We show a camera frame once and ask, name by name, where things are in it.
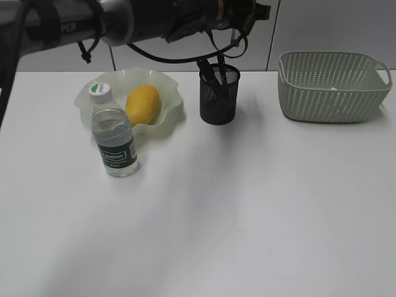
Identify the yellow mango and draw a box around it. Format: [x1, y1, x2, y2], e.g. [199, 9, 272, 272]
[125, 85, 160, 126]

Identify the light green plastic basket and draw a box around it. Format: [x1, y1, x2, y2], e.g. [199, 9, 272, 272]
[278, 51, 393, 124]

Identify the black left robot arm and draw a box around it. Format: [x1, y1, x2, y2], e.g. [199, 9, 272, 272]
[1, 0, 271, 113]

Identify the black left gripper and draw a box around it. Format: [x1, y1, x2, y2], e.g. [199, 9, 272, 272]
[217, 0, 270, 34]

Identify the clear water bottle green label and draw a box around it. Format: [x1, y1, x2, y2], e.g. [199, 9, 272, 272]
[88, 83, 139, 178]

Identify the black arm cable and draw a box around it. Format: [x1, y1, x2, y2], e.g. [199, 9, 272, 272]
[0, 0, 248, 131]

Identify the black marker pen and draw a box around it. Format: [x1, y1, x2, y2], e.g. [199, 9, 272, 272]
[217, 54, 227, 85]
[197, 59, 216, 83]

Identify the black mesh pen holder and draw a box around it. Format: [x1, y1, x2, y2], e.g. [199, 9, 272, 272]
[199, 63, 241, 126]

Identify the frosted green wavy plate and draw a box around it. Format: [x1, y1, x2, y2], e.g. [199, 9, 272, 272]
[74, 68, 183, 135]

